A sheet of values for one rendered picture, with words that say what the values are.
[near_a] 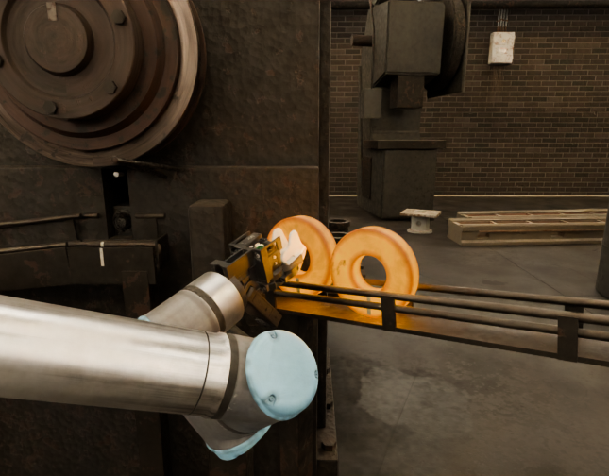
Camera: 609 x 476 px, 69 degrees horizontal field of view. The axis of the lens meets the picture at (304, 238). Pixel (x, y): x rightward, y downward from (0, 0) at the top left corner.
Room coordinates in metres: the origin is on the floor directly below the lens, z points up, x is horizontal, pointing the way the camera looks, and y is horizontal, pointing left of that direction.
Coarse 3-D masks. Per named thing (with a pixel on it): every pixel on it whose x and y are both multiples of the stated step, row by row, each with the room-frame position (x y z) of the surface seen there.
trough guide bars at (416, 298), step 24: (312, 288) 0.75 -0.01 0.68; (336, 288) 0.72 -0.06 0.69; (432, 288) 0.69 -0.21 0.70; (456, 288) 0.67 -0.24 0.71; (384, 312) 0.67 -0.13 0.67; (408, 312) 0.64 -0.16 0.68; (432, 312) 0.62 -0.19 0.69; (504, 312) 0.57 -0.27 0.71; (528, 312) 0.55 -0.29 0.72; (552, 312) 0.53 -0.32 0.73; (576, 312) 0.57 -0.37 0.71; (576, 336) 0.51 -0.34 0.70; (600, 336) 0.50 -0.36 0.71; (576, 360) 0.51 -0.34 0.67
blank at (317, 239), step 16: (288, 224) 0.81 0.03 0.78; (304, 224) 0.79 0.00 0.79; (320, 224) 0.80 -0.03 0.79; (288, 240) 0.81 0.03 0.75; (304, 240) 0.79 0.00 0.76; (320, 240) 0.77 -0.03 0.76; (320, 256) 0.77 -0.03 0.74; (304, 272) 0.81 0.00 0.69; (320, 272) 0.77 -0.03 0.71; (288, 288) 0.81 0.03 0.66
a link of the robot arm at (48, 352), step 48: (0, 336) 0.34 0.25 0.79; (48, 336) 0.35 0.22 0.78; (96, 336) 0.37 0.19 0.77; (144, 336) 0.39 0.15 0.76; (192, 336) 0.42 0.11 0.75; (240, 336) 0.45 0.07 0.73; (288, 336) 0.45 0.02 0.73; (0, 384) 0.33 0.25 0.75; (48, 384) 0.34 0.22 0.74; (96, 384) 0.35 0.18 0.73; (144, 384) 0.37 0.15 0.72; (192, 384) 0.39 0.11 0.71; (240, 384) 0.40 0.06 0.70; (288, 384) 0.41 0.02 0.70; (240, 432) 0.46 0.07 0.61
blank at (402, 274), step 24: (360, 240) 0.72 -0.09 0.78; (384, 240) 0.69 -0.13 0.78; (336, 264) 0.75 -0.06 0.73; (360, 264) 0.75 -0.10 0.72; (384, 264) 0.69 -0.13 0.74; (408, 264) 0.67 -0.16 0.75; (360, 288) 0.72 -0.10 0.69; (384, 288) 0.69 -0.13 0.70; (408, 288) 0.67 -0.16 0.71; (360, 312) 0.72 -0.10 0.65
